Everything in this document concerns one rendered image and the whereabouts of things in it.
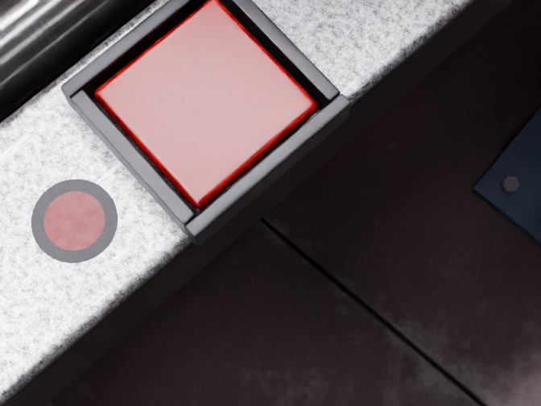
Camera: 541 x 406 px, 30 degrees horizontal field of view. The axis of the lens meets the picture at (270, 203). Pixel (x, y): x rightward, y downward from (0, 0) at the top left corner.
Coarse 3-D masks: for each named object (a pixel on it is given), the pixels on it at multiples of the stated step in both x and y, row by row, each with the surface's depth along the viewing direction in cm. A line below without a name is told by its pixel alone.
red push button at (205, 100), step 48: (192, 48) 38; (240, 48) 38; (96, 96) 37; (144, 96) 37; (192, 96) 37; (240, 96) 37; (288, 96) 37; (144, 144) 37; (192, 144) 37; (240, 144) 37; (192, 192) 36
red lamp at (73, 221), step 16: (80, 192) 37; (48, 208) 37; (64, 208) 37; (80, 208) 37; (96, 208) 37; (48, 224) 37; (64, 224) 37; (80, 224) 37; (96, 224) 37; (64, 240) 37; (80, 240) 37
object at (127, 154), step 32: (192, 0) 38; (224, 0) 39; (128, 32) 37; (160, 32) 38; (256, 32) 38; (96, 64) 37; (288, 64) 38; (64, 96) 37; (320, 96) 37; (96, 128) 37; (320, 128) 37; (128, 160) 36; (288, 160) 37; (160, 192) 36; (256, 192) 37; (192, 224) 36; (224, 224) 37
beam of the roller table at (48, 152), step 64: (256, 0) 40; (320, 0) 40; (384, 0) 40; (448, 0) 40; (512, 0) 46; (320, 64) 39; (384, 64) 39; (0, 128) 38; (64, 128) 38; (0, 192) 37; (128, 192) 38; (0, 256) 37; (128, 256) 37; (192, 256) 39; (0, 320) 36; (64, 320) 36; (128, 320) 40; (0, 384) 36; (64, 384) 41
